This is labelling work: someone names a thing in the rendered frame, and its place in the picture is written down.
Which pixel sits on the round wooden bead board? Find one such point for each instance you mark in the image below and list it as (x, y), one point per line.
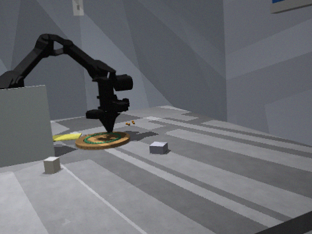
(102, 138)

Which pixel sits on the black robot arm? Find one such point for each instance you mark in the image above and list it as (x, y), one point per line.
(97, 69)

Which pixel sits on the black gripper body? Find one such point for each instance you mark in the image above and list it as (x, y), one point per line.
(100, 113)

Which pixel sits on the small beige cube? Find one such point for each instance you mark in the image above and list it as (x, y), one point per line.
(52, 165)

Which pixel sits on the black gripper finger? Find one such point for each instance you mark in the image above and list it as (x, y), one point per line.
(112, 120)
(106, 123)

